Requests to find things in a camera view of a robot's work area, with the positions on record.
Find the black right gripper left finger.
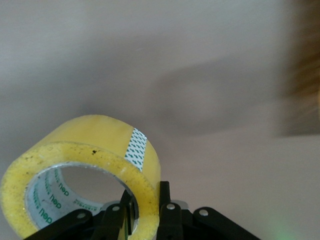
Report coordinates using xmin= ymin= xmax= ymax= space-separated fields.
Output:
xmin=91 ymin=189 xmax=138 ymax=240

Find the yellow packing tape roll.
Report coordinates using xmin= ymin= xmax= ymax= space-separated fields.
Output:
xmin=0 ymin=114 xmax=161 ymax=240

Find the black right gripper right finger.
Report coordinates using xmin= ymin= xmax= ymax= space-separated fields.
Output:
xmin=157 ymin=180 xmax=197 ymax=240

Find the yellow wicker tray orange rim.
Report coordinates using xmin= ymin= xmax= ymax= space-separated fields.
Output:
xmin=278 ymin=0 xmax=320 ymax=137

